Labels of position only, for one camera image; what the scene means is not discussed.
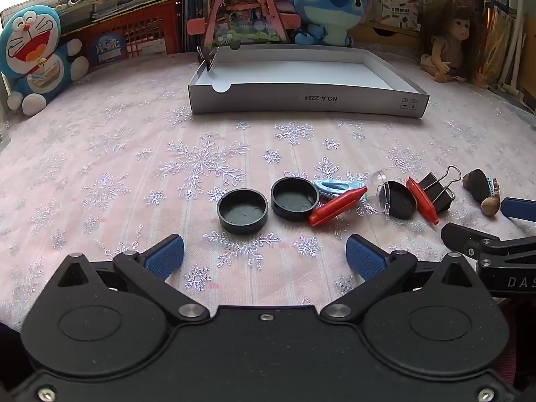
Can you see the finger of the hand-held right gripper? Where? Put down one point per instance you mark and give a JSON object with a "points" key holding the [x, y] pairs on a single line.
{"points": [[460, 234], [519, 208]]}

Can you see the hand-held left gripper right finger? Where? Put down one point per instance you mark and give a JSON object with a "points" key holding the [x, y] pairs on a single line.
{"points": [[364, 256]]}

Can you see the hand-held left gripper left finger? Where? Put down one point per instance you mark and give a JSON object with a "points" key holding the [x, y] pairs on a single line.
{"points": [[165, 256]]}

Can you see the brown walnut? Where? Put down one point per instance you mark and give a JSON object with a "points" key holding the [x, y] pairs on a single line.
{"points": [[490, 206]]}

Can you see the light blue hair clip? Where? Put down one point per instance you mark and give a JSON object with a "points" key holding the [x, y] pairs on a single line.
{"points": [[335, 186], [490, 184]]}

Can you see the black binder clip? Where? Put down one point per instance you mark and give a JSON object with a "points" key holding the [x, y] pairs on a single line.
{"points": [[437, 192], [206, 56]]}

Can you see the dark brown stone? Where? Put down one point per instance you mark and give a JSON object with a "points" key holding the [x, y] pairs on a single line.
{"points": [[475, 184]]}

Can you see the red plastic clip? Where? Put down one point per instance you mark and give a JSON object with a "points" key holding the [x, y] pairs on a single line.
{"points": [[418, 197], [335, 209]]}

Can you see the black disc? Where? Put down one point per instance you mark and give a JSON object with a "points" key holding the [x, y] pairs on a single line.
{"points": [[402, 203]]}

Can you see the clear plastic dome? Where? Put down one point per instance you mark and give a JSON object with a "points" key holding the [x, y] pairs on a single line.
{"points": [[381, 184]]}

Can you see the black round cap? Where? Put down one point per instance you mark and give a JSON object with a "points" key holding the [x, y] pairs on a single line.
{"points": [[293, 201], [243, 213]]}

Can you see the white cardboard box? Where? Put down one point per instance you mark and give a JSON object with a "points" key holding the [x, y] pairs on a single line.
{"points": [[293, 71]]}

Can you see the pink snowflake cloth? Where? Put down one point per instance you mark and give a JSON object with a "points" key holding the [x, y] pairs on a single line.
{"points": [[125, 155]]}

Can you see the colourful thin books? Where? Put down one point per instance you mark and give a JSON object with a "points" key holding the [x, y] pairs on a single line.
{"points": [[498, 42]]}

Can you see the brown haired doll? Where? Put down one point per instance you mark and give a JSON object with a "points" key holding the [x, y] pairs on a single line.
{"points": [[456, 33]]}

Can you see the wooden drawer box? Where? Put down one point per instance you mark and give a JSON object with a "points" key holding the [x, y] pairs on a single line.
{"points": [[389, 37]]}

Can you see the large red plastic basket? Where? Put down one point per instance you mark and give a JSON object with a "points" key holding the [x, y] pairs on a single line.
{"points": [[138, 33]]}

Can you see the white printed carton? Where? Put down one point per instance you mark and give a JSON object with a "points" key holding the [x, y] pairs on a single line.
{"points": [[395, 10]]}

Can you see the blue upright magazines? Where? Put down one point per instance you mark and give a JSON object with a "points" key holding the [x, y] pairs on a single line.
{"points": [[194, 8]]}

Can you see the blue cat plush toy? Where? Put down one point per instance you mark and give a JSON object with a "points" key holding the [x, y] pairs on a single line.
{"points": [[31, 42]]}

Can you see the pink triangular dollhouse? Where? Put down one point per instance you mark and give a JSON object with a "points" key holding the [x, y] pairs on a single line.
{"points": [[247, 16]]}

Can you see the blue alien plush toy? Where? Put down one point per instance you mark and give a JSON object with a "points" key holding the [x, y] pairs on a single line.
{"points": [[326, 4]]}

